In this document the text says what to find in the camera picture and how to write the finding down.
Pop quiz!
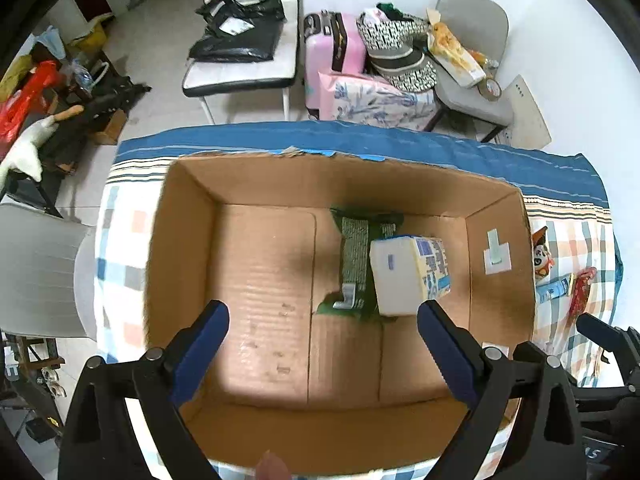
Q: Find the brown cardboard box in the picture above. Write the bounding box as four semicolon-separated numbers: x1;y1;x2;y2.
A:
143;154;535;476

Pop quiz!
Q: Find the white black chair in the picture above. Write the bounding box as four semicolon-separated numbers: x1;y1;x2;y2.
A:
182;0;299;122

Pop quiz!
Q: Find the yellow bin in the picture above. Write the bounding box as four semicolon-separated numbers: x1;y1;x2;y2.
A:
67;13;114;55

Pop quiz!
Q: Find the plaid blue tablecloth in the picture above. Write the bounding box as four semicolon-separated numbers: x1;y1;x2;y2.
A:
94;122;622;479

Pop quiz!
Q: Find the red snack packet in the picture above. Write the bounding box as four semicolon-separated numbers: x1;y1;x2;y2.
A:
568;266;598;322

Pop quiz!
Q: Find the patterned grey tote bag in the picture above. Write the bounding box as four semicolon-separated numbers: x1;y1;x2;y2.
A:
356;12;437;93

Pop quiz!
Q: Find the pink suitcase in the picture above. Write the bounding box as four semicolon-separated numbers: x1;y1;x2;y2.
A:
304;10;367;118

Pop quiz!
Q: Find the red plastic bag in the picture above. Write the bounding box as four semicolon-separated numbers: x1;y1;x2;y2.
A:
1;61;60;155

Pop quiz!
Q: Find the yellow orange snack bag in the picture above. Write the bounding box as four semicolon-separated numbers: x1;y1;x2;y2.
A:
426;9;486;88

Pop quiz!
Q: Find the black plastic bag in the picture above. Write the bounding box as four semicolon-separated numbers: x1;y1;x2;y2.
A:
189;0;285;63

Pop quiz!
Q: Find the white flat board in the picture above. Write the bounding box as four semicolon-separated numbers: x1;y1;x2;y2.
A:
496;75;552;150

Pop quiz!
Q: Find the blue Nestle sachet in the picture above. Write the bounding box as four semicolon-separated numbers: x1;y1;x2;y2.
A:
536;274;574;304

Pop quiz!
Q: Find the tape roll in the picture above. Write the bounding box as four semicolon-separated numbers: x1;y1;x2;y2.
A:
476;77;502;102

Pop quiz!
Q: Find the grey upholstered chair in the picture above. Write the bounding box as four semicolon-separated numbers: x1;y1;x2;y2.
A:
427;0;513;142

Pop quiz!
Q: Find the yellow white tissue pack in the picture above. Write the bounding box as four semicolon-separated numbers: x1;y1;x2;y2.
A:
369;235;451;318

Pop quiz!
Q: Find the white goose plush toy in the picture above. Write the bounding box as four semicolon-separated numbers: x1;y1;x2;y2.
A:
0;105;84;188

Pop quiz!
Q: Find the small cardboard box on floor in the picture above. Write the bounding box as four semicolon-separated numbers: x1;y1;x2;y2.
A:
90;110;128;145

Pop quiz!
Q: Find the orange cartoon snack bag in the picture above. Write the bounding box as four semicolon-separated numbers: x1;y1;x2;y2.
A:
532;226;554;282

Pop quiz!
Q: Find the grey chair at left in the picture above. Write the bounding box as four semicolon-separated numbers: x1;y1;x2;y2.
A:
1;204;96;340

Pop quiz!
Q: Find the green wet wipes pack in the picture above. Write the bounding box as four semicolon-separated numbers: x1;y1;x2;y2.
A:
317;208;404;322

